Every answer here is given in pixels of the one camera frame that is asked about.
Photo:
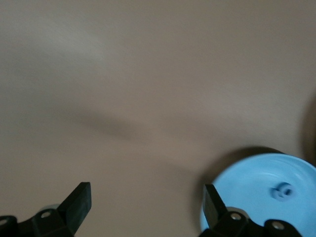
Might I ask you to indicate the brown table cover sheet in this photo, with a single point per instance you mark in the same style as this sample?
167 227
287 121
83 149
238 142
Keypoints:
148 74

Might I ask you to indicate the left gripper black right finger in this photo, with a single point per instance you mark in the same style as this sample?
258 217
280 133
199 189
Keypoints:
222 222

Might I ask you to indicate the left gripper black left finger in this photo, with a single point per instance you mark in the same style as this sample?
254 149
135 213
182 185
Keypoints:
71 214

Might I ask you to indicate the blue letter a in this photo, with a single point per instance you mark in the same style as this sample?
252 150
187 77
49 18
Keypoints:
277 195

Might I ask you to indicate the blue plate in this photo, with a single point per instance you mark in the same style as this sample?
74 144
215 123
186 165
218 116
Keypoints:
259 172

